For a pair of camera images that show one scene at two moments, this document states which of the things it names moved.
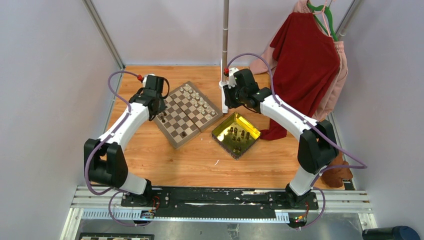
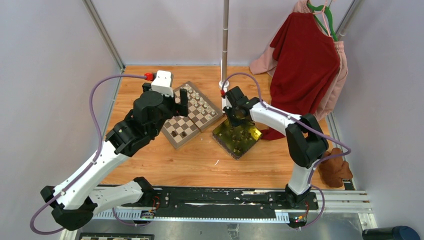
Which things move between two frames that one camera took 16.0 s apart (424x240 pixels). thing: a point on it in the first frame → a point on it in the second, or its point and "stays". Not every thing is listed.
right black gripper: [229, 101] → [233, 123]
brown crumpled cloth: [334, 177] stays
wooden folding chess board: [188, 112] stays
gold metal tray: [236, 135] stays
